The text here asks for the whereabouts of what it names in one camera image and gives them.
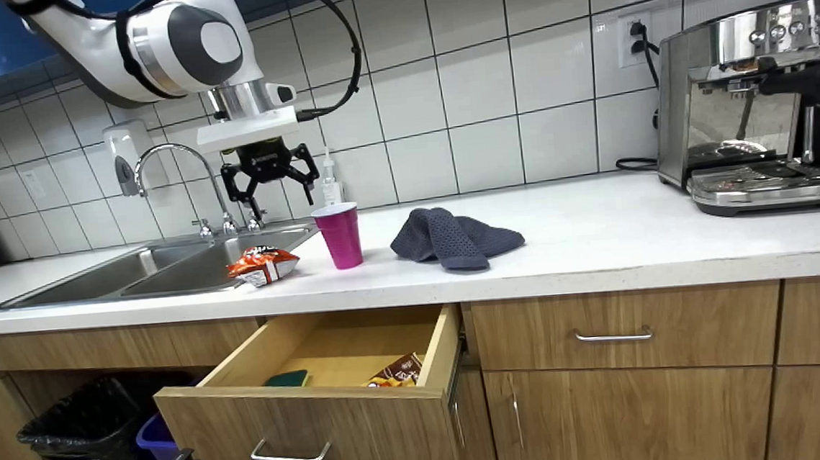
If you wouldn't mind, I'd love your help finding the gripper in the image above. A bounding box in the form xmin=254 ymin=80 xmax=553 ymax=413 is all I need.
xmin=217 ymin=135 xmax=324 ymax=229

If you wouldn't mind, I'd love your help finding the clear pump bottle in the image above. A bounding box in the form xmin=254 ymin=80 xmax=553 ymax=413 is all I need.
xmin=317 ymin=148 xmax=345 ymax=209

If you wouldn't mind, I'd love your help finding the orange chip bag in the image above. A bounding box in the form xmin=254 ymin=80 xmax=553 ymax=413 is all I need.
xmin=225 ymin=242 xmax=304 ymax=291

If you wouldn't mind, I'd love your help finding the pink plastic cup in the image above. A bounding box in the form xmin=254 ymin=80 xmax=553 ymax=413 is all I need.
xmin=310 ymin=200 xmax=365 ymax=273

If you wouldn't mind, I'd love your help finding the chrome tap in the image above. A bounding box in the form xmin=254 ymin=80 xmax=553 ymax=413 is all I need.
xmin=131 ymin=136 xmax=267 ymax=245

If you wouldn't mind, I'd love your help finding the steel double sink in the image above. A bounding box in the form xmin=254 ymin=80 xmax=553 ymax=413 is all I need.
xmin=0 ymin=221 xmax=325 ymax=312

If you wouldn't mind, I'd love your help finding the grey knitted cloth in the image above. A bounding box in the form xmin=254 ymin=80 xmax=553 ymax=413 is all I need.
xmin=387 ymin=199 xmax=528 ymax=278

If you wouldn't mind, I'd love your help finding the green sponge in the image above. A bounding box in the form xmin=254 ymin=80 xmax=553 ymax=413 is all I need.
xmin=262 ymin=369 xmax=312 ymax=391

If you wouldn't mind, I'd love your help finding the brown snack packet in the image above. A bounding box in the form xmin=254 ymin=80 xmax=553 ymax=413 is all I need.
xmin=361 ymin=351 xmax=426 ymax=392

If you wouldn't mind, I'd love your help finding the open wooden drawer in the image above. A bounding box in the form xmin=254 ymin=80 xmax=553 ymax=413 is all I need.
xmin=148 ymin=302 xmax=471 ymax=460

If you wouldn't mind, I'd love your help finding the blue bin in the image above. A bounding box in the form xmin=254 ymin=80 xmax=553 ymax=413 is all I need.
xmin=133 ymin=401 xmax=312 ymax=460

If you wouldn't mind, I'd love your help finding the black trash bin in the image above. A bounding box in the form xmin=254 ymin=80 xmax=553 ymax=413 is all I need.
xmin=12 ymin=373 xmax=147 ymax=460

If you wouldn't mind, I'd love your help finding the closed wooden drawer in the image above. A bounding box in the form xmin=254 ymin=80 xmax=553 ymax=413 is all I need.
xmin=469 ymin=279 xmax=788 ymax=388

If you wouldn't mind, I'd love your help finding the wooden cabinet door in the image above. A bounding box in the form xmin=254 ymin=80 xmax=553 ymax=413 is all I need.
xmin=482 ymin=352 xmax=780 ymax=460

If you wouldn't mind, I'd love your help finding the steel espresso machine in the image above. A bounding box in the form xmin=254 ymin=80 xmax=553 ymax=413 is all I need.
xmin=644 ymin=0 xmax=820 ymax=222

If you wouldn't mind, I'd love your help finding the white wall soap dispenser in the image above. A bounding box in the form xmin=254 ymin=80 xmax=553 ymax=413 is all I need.
xmin=100 ymin=117 xmax=171 ymax=201

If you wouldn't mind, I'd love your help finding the silver drawer handle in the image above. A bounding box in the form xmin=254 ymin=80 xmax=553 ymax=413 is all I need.
xmin=248 ymin=433 xmax=334 ymax=460
xmin=573 ymin=323 xmax=655 ymax=346

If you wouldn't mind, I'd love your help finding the silver door handle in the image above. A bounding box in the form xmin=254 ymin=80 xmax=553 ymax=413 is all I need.
xmin=511 ymin=392 xmax=526 ymax=451

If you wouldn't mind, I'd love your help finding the white wall socket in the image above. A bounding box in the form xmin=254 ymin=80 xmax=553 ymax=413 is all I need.
xmin=614 ymin=10 xmax=657 ymax=70

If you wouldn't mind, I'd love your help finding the black cable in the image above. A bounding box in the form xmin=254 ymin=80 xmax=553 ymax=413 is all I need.
xmin=605 ymin=20 xmax=669 ymax=173

